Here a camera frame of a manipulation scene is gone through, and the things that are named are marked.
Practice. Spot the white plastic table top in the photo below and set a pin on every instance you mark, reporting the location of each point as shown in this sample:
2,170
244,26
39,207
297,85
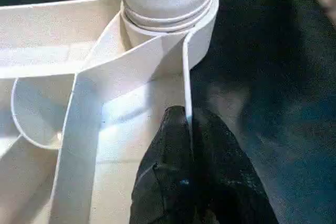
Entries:
39,24

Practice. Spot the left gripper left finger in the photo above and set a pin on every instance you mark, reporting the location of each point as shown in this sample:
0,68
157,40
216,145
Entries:
165,176

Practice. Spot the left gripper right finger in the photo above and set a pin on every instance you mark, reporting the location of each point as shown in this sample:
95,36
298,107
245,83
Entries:
225,182

